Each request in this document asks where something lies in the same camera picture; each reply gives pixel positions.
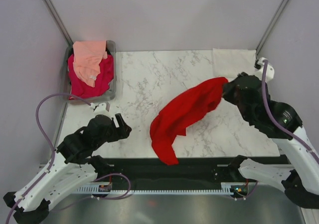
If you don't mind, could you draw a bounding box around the right aluminium frame post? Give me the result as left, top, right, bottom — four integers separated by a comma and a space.
256, 0, 290, 56

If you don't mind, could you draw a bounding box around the red t shirt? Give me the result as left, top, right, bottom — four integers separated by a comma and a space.
150, 77, 228, 165

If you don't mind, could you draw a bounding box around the grey plastic bin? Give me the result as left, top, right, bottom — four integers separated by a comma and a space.
60, 40, 117, 101

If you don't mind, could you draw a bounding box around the folded white t shirt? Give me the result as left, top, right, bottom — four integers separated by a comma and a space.
212, 48, 256, 78

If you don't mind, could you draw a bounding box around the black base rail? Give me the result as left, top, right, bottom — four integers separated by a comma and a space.
92, 157, 247, 190

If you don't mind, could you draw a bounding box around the magenta t shirt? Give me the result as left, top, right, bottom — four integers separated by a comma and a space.
67, 54, 114, 99

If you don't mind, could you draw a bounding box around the aluminium frame post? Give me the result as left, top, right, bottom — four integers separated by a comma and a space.
256, 0, 290, 56
43, 0, 73, 46

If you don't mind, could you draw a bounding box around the peach t shirt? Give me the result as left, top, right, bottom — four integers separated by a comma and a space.
73, 40, 108, 87

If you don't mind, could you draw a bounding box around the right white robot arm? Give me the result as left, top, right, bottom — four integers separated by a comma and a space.
223, 57, 319, 209

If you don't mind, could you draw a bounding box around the white slotted cable duct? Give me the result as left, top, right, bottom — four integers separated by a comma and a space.
72, 182, 248, 195

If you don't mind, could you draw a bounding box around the left aluminium frame post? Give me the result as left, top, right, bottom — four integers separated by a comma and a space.
43, 0, 73, 46

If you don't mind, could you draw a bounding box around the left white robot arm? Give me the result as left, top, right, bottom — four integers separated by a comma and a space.
3, 113, 132, 224

